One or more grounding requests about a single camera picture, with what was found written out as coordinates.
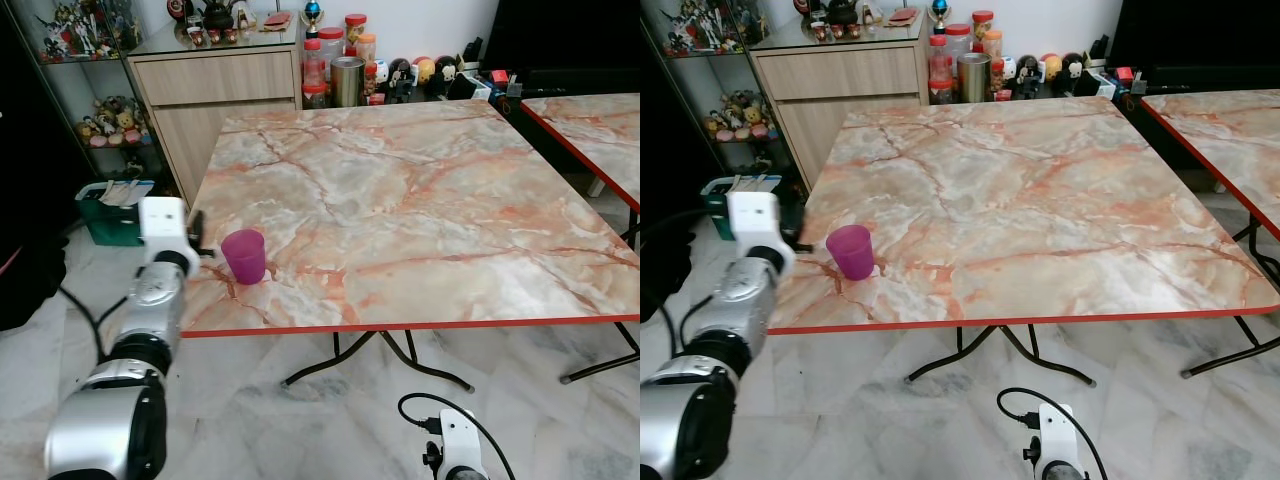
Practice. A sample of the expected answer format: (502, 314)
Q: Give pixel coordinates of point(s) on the dark teapot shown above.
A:
(217, 15)
(842, 12)

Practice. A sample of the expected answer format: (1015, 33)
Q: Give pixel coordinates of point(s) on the green storage basket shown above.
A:
(112, 220)
(718, 205)

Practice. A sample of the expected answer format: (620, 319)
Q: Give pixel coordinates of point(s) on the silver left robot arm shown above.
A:
(150, 305)
(735, 300)

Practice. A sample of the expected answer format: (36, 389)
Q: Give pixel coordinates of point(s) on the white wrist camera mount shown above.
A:
(752, 215)
(1060, 435)
(163, 220)
(463, 440)

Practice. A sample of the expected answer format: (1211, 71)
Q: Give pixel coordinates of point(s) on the steel canister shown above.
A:
(347, 82)
(973, 78)

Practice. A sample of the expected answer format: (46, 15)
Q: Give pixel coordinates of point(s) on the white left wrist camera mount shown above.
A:
(752, 215)
(163, 220)

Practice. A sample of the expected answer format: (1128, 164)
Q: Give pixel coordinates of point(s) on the light wooden cabinet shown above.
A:
(215, 110)
(835, 105)

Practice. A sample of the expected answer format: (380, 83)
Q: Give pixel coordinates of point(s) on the black television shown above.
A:
(560, 35)
(1190, 32)

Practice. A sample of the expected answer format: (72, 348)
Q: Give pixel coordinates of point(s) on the large marble folding table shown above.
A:
(1010, 205)
(400, 210)

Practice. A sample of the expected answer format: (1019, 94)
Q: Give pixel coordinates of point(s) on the purple plastic cup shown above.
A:
(244, 258)
(851, 254)

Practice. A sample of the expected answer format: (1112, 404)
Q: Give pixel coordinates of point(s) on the black bag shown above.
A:
(30, 285)
(662, 270)

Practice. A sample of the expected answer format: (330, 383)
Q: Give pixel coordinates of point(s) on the marble table with red edge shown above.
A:
(1225, 140)
(595, 135)

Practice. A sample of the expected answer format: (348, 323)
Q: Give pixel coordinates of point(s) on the glass display shelf with figurines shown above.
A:
(715, 85)
(100, 90)

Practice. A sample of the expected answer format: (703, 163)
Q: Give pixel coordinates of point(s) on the clear jar with red lid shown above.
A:
(331, 45)
(958, 40)

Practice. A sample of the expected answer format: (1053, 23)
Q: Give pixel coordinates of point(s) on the tall red-capped bottle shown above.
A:
(313, 75)
(939, 70)

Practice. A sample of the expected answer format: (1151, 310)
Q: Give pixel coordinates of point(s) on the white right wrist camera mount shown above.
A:
(463, 440)
(1060, 435)

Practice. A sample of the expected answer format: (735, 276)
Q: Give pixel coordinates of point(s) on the small trophy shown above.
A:
(313, 15)
(939, 12)

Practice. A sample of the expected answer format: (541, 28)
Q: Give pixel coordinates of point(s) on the row of small toy figures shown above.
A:
(430, 75)
(1055, 72)

